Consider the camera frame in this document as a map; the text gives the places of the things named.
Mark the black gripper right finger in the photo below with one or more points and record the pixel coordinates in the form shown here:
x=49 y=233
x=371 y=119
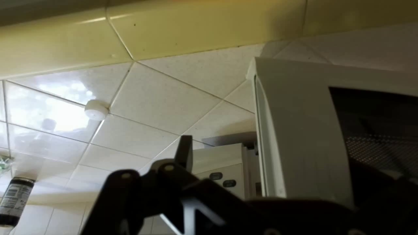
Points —
x=383 y=204

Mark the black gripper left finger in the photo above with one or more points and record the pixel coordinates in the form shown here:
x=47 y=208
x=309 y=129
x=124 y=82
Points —
x=125 y=196

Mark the white microwave oven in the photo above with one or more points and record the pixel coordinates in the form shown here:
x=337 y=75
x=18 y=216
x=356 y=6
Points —
x=304 y=131

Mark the small white round lid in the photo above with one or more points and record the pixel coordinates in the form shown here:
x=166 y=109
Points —
x=96 y=109

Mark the clear green printed wrapper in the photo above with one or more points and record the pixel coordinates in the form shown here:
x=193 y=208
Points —
x=2 y=165

